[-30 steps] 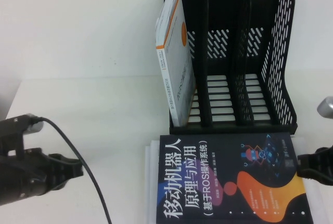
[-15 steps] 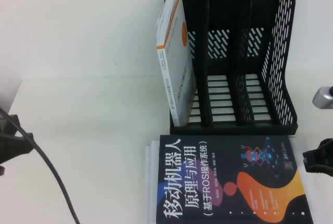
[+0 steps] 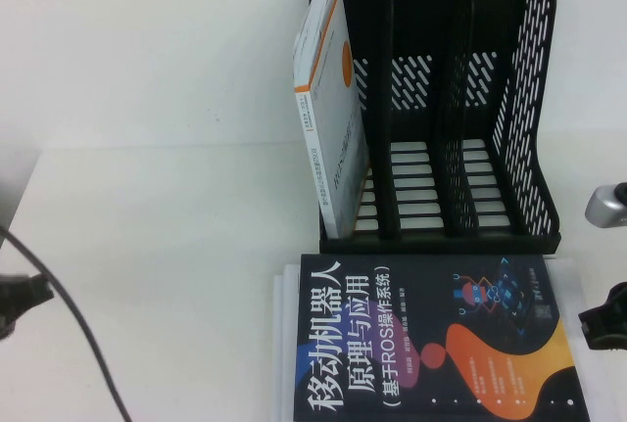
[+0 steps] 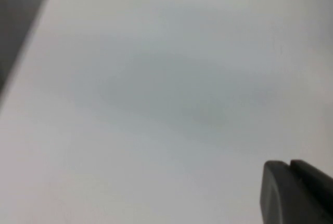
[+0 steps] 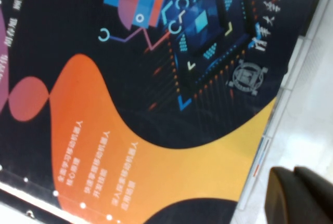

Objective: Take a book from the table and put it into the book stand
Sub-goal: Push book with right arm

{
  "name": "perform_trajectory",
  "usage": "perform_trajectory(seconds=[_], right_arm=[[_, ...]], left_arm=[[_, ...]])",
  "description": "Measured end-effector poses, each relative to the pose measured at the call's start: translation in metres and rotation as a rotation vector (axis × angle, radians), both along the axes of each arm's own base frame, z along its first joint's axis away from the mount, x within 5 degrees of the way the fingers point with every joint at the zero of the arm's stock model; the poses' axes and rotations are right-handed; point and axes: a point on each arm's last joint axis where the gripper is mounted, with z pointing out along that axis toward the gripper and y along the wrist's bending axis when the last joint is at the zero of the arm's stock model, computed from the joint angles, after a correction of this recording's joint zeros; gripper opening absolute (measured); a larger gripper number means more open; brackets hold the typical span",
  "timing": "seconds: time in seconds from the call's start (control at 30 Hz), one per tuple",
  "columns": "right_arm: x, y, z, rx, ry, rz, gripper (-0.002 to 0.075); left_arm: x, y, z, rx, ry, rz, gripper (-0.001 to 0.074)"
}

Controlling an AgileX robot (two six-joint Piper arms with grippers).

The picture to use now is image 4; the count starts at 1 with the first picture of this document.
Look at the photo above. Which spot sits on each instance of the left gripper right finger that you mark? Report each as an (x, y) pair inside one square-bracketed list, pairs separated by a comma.
[(313, 176)]

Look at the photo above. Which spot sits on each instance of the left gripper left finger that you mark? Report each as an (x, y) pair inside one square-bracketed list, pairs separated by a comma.
[(283, 198)]

